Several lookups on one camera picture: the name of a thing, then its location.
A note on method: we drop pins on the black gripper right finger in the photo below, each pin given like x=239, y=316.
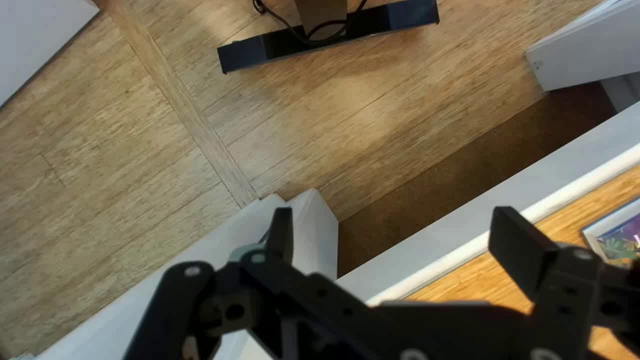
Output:
x=571, y=291

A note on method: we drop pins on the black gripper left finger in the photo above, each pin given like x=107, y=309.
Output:
x=291, y=315

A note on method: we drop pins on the colourful hardcover book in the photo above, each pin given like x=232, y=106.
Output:
x=617, y=234

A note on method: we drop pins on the white cabinet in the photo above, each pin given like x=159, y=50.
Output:
x=602, y=42

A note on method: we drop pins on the black stand base bar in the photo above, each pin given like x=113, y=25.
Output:
x=293, y=40

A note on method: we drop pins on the wooden stand post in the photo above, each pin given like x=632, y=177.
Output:
x=322, y=12

